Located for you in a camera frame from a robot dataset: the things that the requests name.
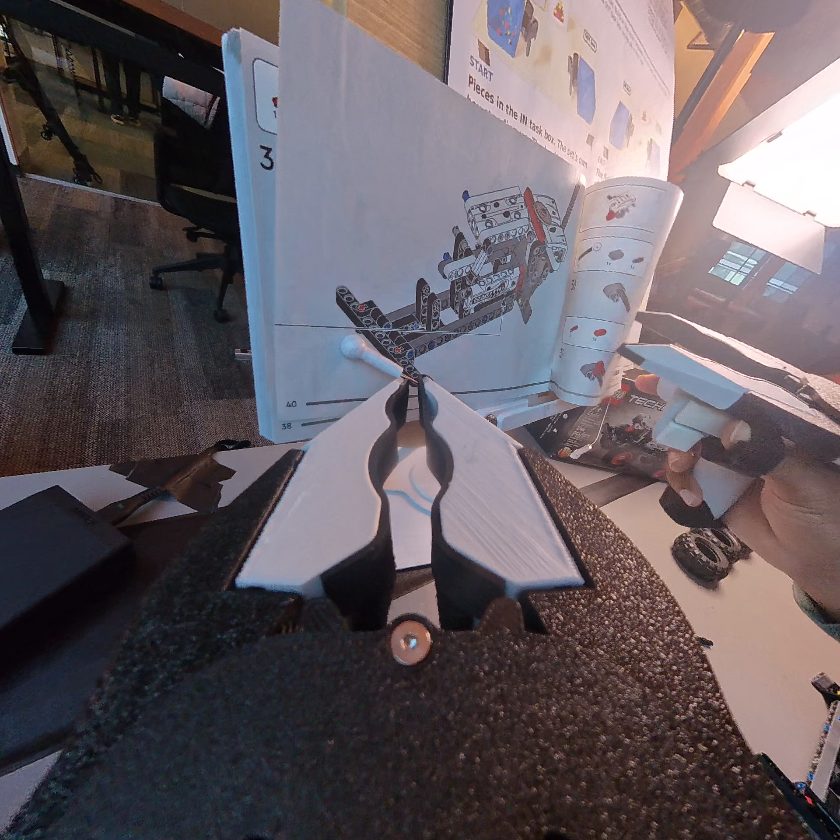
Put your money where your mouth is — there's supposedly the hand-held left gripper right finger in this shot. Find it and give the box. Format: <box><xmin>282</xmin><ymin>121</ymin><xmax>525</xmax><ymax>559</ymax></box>
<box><xmin>415</xmin><ymin>376</ymin><xmax>586</xmax><ymax>631</ymax></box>

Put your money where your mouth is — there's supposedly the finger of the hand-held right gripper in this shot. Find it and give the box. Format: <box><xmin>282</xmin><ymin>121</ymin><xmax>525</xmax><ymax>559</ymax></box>
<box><xmin>619</xmin><ymin>343</ymin><xmax>750</xmax><ymax>410</ymax></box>

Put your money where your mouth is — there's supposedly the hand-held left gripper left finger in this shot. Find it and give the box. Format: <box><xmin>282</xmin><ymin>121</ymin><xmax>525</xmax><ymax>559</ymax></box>
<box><xmin>234</xmin><ymin>379</ymin><xmax>411</xmax><ymax>631</ymax></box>

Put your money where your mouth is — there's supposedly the white book stand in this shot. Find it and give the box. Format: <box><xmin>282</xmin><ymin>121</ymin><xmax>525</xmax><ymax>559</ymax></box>
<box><xmin>233</xmin><ymin>333</ymin><xmax>601</xmax><ymax>568</ymax></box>

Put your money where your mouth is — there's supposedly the instruction booklet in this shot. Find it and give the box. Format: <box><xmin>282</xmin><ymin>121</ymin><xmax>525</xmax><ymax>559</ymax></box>
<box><xmin>222</xmin><ymin>0</ymin><xmax>685</xmax><ymax>444</ymax></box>

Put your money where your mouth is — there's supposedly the brick vehicle model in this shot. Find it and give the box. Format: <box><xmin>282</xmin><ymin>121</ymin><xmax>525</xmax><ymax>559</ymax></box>
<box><xmin>761</xmin><ymin>672</ymin><xmax>840</xmax><ymax>840</ymax></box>

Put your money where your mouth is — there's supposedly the grey desk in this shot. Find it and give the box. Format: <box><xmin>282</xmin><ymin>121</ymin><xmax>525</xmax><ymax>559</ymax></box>
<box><xmin>0</xmin><ymin>440</ymin><xmax>840</xmax><ymax>840</ymax></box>

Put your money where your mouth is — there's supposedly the dark cardboard box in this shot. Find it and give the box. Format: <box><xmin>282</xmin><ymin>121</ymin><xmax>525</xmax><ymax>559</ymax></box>
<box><xmin>528</xmin><ymin>367</ymin><xmax>703</xmax><ymax>480</ymax></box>

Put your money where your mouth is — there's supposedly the black rubber tyre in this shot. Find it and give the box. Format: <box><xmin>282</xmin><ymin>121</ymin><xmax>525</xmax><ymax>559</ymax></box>
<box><xmin>712</xmin><ymin>525</ymin><xmax>752</xmax><ymax>562</ymax></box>
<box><xmin>672</xmin><ymin>530</ymin><xmax>731</xmax><ymax>584</ymax></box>

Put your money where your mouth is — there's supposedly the white light panel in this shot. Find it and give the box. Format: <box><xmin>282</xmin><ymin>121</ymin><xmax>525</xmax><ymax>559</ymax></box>
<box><xmin>712</xmin><ymin>92</ymin><xmax>840</xmax><ymax>273</ymax></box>

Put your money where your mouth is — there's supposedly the black power adapter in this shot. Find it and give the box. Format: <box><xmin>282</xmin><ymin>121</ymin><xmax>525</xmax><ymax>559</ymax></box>
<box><xmin>0</xmin><ymin>486</ymin><xmax>135</xmax><ymax>631</ymax></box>

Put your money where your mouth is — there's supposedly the black office chair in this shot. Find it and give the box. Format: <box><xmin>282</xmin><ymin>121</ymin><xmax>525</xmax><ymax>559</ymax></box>
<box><xmin>150</xmin><ymin>75</ymin><xmax>245</xmax><ymax>322</ymax></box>

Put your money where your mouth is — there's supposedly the wooden post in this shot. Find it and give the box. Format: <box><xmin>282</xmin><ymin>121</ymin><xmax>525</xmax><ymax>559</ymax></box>
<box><xmin>669</xmin><ymin>29</ymin><xmax>775</xmax><ymax>185</ymax></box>

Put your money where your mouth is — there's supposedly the black table frame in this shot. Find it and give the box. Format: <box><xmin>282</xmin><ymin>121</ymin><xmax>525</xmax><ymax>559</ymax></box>
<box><xmin>0</xmin><ymin>0</ymin><xmax>227</xmax><ymax>357</ymax></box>

